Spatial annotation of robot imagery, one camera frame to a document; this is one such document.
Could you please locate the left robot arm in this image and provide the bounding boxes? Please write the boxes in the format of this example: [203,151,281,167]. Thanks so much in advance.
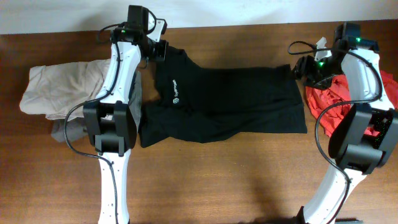
[83,5,168,223]

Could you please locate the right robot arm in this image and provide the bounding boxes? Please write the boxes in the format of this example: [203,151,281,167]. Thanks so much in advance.
[292,22,397,223]

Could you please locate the black polo shirt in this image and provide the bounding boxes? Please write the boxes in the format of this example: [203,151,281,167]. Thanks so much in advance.
[139,46,307,147]

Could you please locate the grey folded garment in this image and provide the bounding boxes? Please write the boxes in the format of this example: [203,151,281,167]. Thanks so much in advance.
[50,72,142,142]

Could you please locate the beige folded garment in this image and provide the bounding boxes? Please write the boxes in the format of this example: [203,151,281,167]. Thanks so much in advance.
[19,59,110,120]

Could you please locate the red crumpled shirt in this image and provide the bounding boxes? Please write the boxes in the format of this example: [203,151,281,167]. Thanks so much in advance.
[305,71,397,137]

